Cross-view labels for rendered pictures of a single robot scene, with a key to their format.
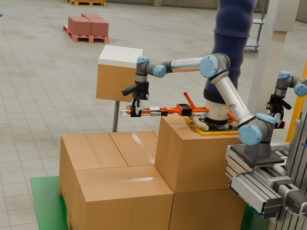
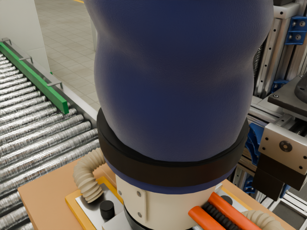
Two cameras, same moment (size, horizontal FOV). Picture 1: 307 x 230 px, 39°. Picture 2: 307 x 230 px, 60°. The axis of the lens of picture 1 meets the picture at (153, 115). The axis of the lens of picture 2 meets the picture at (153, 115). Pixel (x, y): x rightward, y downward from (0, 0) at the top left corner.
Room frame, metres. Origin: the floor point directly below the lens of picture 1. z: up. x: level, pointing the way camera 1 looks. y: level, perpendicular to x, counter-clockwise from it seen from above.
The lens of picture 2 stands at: (2.91, -0.12, 1.43)
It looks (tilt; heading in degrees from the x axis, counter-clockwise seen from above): 34 degrees down; 253
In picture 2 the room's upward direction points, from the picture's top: straight up
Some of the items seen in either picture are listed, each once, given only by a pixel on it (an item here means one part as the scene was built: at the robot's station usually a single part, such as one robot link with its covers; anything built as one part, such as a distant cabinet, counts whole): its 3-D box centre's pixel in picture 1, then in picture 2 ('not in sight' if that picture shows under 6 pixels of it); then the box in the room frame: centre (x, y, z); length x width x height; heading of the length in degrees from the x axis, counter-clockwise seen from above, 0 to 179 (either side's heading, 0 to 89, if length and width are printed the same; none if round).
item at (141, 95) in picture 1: (140, 90); not in sight; (2.56, 0.10, 1.21); 0.09 x 0.08 x 0.12; 112
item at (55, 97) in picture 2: not in sight; (25, 63); (3.28, -2.27, 0.60); 1.60 x 0.11 x 0.09; 113
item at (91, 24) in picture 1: (85, 27); not in sight; (9.52, 1.75, 0.21); 1.17 x 0.82 x 0.43; 26
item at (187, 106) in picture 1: (184, 109); not in sight; (2.69, -0.20, 1.07); 0.10 x 0.08 x 0.06; 22
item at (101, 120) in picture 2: (220, 93); (172, 122); (2.78, -0.43, 1.19); 0.23 x 0.23 x 0.04
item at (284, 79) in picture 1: (283, 80); not in sight; (2.64, -0.79, 1.37); 0.09 x 0.08 x 0.11; 78
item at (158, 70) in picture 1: (157, 69); not in sight; (2.51, 0.01, 1.37); 0.11 x 0.11 x 0.08; 56
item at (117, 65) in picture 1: (120, 72); not in sight; (4.23, 0.39, 0.82); 0.60 x 0.40 x 0.40; 2
